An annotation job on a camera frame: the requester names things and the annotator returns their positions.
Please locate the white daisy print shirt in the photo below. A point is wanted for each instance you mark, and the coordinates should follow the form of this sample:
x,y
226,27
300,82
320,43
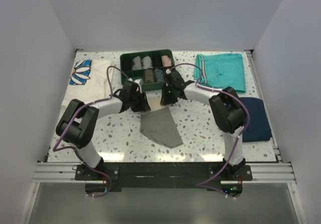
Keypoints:
x,y
89,81

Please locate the aluminium frame rail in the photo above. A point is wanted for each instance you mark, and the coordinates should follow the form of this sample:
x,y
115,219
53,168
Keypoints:
x,y
54,172

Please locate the green compartment organizer tray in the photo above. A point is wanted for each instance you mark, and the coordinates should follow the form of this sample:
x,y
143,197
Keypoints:
x,y
126,67

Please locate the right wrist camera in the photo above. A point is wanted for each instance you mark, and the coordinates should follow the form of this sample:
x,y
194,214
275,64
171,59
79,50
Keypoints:
x,y
173,78

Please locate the grey striped rolled sock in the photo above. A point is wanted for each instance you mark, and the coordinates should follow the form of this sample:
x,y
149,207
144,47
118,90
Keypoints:
x,y
136,63

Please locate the grey cream underwear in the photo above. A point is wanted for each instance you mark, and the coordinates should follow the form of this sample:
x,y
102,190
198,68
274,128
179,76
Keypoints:
x,y
159,126

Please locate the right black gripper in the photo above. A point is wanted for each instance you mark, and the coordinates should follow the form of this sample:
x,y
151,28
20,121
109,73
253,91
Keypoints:
x,y
165,100

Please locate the navy striped rolled sock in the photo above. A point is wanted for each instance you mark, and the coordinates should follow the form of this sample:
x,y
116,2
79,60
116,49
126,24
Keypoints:
x,y
159,75

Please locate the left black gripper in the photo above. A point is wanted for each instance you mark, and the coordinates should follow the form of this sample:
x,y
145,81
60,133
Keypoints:
x,y
143,105

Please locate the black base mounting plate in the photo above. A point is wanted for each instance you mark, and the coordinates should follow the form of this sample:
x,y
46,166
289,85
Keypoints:
x,y
165,175

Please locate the pink rolled underwear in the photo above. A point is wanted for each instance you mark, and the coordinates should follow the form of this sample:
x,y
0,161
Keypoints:
x,y
166,60

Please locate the white grey rolled sock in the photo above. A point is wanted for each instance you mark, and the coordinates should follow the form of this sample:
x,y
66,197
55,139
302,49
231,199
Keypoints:
x,y
146,62

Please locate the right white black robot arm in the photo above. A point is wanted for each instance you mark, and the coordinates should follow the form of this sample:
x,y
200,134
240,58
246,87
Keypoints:
x,y
230,115

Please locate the navy folded garment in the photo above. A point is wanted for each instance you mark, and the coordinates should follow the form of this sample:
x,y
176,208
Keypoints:
x,y
259,129

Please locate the teal folded shorts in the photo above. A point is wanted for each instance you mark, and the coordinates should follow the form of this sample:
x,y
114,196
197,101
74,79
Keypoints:
x,y
220,71

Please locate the brown rolled underwear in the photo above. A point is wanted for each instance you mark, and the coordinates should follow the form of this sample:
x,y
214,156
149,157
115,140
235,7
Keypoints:
x,y
149,76

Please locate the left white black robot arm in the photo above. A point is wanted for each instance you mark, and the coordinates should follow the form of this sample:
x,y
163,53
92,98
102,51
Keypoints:
x,y
77,124

